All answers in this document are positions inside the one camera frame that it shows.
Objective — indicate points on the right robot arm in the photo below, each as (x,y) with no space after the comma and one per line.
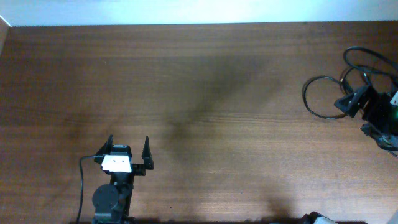
(385,142)

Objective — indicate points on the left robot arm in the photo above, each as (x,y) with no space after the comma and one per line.
(112,201)

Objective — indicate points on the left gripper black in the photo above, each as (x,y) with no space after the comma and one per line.
(138,168)

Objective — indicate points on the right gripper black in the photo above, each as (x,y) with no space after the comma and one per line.
(378,101)

